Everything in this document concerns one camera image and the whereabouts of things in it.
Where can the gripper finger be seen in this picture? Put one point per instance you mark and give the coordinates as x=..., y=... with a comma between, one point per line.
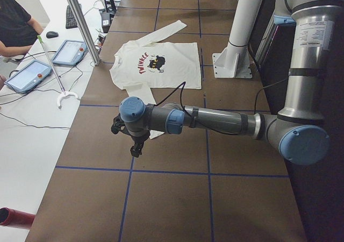
x=134, y=151
x=139, y=149

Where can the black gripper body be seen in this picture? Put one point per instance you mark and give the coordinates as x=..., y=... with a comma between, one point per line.
x=138, y=139

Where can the white long-sleeve printed shirt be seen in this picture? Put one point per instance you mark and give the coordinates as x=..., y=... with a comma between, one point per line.
x=151, y=62

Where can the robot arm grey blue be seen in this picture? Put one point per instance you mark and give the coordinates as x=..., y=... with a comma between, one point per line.
x=296, y=131

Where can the reacher grabber stick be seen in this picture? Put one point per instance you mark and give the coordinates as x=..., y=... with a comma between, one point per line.
x=64, y=93

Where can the teach pendant far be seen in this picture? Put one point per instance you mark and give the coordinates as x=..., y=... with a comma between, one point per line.
x=70, y=53

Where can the teach pendant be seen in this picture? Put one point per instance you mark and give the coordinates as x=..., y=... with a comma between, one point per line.
x=70, y=53
x=29, y=77

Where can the teach pendant near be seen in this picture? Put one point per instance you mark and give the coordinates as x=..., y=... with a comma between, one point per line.
x=29, y=77

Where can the black keyboard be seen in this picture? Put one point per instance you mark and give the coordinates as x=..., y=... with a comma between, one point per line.
x=71, y=22

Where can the black computer mouse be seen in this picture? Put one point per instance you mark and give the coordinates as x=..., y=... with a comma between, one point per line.
x=51, y=34

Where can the white central pillar with base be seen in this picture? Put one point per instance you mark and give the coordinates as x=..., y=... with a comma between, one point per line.
x=233, y=61

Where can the seated person black shirt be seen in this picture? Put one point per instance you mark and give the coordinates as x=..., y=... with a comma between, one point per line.
x=19, y=30

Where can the red cylinder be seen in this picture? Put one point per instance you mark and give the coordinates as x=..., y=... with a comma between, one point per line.
x=17, y=219

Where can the aluminium frame post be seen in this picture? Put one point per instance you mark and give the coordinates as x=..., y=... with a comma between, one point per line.
x=84, y=30

